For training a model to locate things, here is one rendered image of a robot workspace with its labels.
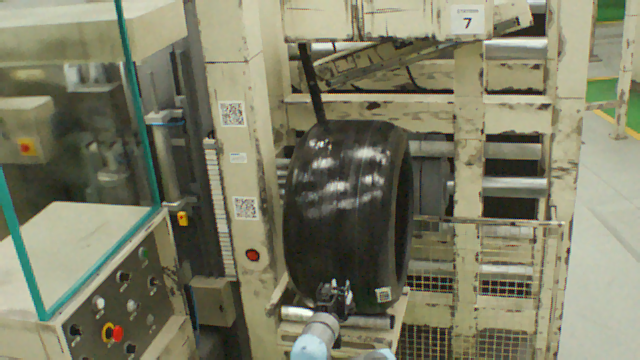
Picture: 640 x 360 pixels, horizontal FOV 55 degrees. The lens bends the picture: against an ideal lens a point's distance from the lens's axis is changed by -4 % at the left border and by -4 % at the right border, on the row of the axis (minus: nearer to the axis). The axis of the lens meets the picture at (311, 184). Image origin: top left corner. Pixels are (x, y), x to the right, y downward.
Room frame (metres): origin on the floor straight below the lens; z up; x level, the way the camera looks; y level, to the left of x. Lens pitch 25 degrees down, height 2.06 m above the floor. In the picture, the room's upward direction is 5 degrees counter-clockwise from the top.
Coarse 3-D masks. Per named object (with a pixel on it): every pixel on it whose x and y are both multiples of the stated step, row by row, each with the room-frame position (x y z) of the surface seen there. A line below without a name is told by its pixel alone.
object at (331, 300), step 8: (328, 288) 1.29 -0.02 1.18; (336, 288) 1.30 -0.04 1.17; (320, 296) 1.28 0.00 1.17; (328, 296) 1.25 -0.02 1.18; (336, 296) 1.25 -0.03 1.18; (344, 296) 1.26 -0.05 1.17; (320, 304) 1.22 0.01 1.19; (328, 304) 1.21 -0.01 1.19; (336, 304) 1.25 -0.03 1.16; (344, 304) 1.25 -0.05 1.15; (320, 312) 1.21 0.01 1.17; (328, 312) 1.20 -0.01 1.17; (336, 312) 1.26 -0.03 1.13; (344, 312) 1.25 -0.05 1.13; (336, 320) 1.19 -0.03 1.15; (344, 320) 1.25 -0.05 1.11
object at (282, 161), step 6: (282, 150) 2.18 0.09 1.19; (288, 150) 2.20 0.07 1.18; (276, 156) 2.12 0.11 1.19; (282, 156) 2.18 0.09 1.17; (288, 156) 2.20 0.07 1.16; (276, 162) 2.08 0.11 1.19; (282, 162) 2.07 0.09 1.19; (288, 162) 2.07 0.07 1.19; (276, 168) 2.11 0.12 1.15; (282, 168) 2.16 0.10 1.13; (282, 174) 2.06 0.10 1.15; (282, 180) 2.08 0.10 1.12; (282, 186) 2.14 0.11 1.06; (282, 192) 2.07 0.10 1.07; (282, 198) 2.08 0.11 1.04; (282, 204) 2.10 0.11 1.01
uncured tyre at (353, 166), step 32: (320, 128) 1.67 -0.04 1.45; (352, 128) 1.64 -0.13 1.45; (384, 128) 1.64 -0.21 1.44; (320, 160) 1.54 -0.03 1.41; (352, 160) 1.52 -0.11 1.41; (384, 160) 1.52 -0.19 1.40; (288, 192) 1.52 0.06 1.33; (320, 192) 1.47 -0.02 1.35; (352, 192) 1.45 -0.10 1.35; (384, 192) 1.45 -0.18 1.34; (288, 224) 1.47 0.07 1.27; (320, 224) 1.43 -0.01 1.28; (352, 224) 1.41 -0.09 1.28; (384, 224) 1.41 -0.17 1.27; (288, 256) 1.46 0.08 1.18; (320, 256) 1.41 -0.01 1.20; (352, 256) 1.39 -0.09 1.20; (384, 256) 1.39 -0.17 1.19; (320, 288) 1.42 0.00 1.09; (352, 288) 1.39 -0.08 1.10
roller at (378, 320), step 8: (288, 304) 1.60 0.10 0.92; (280, 312) 1.58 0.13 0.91; (288, 312) 1.57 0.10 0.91; (296, 312) 1.57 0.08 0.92; (304, 312) 1.56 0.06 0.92; (312, 312) 1.56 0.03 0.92; (296, 320) 1.56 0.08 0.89; (304, 320) 1.56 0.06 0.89; (352, 320) 1.51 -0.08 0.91; (360, 320) 1.50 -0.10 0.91; (368, 320) 1.50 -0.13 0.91; (376, 320) 1.49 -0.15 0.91; (384, 320) 1.49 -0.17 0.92; (392, 320) 1.48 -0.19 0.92; (384, 328) 1.48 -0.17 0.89; (392, 328) 1.48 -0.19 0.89
